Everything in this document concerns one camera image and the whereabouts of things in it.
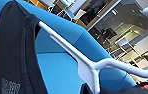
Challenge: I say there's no blue sofa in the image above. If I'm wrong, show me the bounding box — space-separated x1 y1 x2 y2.
0 0 138 94

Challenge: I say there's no white square table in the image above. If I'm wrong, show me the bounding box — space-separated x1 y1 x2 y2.
49 0 78 10

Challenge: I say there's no dark wooden doorway frame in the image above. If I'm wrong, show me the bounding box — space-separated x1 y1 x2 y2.
75 0 122 32

